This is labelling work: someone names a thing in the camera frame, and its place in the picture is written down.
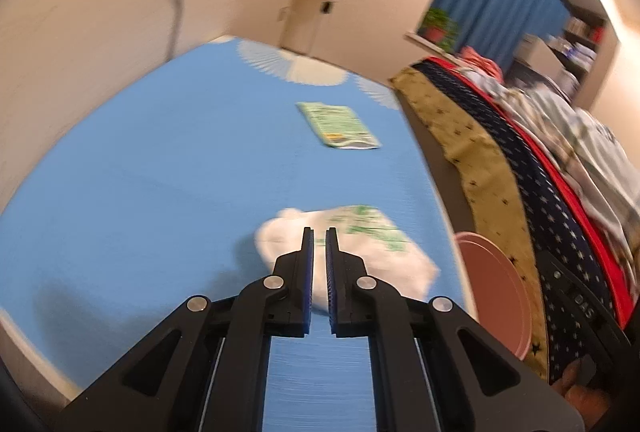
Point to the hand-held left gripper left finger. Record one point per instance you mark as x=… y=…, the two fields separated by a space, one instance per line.
x=309 y=282

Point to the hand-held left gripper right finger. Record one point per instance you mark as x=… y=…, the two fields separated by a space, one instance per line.
x=330 y=282

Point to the white green-print plastic bag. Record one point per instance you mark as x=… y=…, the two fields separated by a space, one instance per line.
x=400 y=269

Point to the pink round plate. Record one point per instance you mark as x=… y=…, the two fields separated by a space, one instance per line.
x=495 y=292

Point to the person's right hand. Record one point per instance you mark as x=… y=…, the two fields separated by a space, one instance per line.
x=587 y=394

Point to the green snack packet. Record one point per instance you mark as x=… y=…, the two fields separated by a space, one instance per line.
x=335 y=125

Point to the pale plaid blanket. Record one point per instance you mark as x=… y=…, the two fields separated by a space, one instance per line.
x=590 y=147

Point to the blue feather-print table mat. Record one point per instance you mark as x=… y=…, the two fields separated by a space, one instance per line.
x=150 y=162

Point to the translucent storage bin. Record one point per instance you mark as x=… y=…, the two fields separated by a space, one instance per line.
x=562 y=82

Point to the white window sill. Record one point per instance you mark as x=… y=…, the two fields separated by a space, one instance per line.
x=420 y=40

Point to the beige storage box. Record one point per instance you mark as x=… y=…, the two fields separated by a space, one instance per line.
x=537 y=55

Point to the pink cloth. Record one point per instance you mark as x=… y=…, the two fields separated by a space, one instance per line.
x=482 y=60

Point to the potted green plant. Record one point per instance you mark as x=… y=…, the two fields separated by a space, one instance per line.
x=434 y=32

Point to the dark shelf unit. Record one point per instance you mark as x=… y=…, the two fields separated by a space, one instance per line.
x=587 y=35

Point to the small white wall socket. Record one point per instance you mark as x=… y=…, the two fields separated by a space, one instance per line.
x=283 y=13

